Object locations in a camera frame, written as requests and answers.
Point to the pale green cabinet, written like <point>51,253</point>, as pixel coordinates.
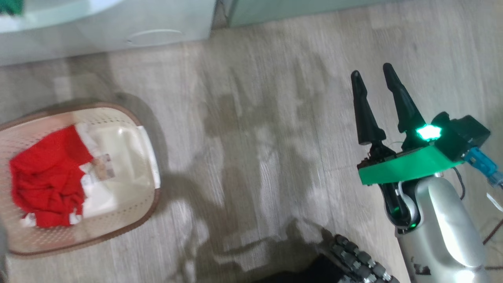
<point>294,10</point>

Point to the white washing machine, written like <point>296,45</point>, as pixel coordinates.
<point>98,37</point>

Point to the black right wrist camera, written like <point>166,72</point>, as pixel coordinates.
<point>467,135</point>

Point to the green garment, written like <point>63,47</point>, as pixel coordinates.
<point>10,6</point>

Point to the oval filter cover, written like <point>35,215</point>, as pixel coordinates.
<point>155,37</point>

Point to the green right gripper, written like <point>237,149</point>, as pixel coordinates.
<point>404,167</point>

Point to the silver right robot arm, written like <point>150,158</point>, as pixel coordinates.
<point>444,228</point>

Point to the red garment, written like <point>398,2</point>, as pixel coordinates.
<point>47,177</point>

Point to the paper basket sticker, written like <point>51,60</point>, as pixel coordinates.
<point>104,167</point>

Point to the cream perforated laundry basket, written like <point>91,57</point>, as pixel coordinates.
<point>133,165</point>

